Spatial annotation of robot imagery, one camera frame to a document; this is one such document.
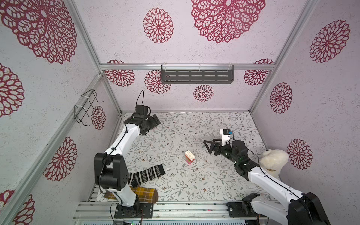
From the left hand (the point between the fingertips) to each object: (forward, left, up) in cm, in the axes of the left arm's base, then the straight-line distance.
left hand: (155, 124), depth 89 cm
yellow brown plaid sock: (-38, +5, -17) cm, 42 cm away
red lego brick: (-20, -22, -11) cm, 32 cm away
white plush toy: (-25, -64, +1) cm, 69 cm away
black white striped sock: (-27, +6, -17) cm, 32 cm away
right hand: (-13, -32, +2) cm, 34 cm away
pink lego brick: (-19, -22, -15) cm, 33 cm away
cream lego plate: (-17, -22, -8) cm, 29 cm away
